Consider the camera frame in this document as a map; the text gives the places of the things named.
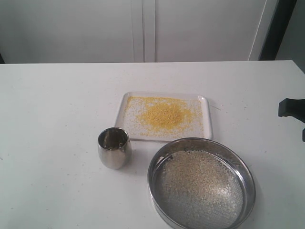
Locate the stainless steel cup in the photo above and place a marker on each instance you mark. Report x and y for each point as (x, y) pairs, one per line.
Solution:
(114, 148)

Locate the pile of beige rice grains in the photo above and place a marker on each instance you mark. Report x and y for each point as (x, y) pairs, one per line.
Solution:
(192, 180)

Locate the white rectangular plastic tray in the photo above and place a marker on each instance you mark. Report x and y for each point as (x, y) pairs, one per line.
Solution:
(164, 117)

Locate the round steel mesh sieve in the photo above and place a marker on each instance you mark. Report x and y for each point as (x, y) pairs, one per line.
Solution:
(196, 183)

